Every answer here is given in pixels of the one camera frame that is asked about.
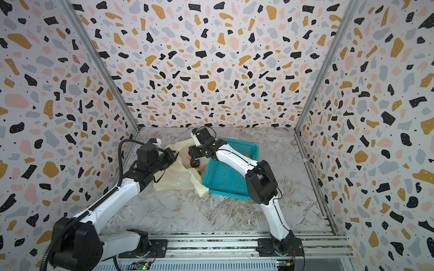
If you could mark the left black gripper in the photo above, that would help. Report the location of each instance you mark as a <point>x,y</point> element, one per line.
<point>166,152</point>

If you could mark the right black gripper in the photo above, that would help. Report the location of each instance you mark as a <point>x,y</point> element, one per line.
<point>195,151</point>

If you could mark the dark purple fruit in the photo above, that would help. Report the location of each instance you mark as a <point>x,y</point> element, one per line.
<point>195,163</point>

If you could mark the translucent yellowish plastic bag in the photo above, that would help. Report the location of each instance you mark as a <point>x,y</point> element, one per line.
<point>181,175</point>

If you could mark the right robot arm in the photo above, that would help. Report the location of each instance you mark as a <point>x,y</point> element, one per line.
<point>261,183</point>

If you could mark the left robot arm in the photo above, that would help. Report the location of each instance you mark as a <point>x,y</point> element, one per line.
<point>77,243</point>

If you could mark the teal plastic basket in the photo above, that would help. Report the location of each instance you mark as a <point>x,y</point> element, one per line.
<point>221,179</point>

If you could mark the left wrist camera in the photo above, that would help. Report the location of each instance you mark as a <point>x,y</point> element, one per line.
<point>155,141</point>

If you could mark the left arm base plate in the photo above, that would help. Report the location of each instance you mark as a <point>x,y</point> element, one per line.
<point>155,249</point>

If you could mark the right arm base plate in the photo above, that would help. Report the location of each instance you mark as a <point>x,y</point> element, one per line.
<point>269,247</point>

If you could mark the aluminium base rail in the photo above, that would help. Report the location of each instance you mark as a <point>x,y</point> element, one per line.
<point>237,251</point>

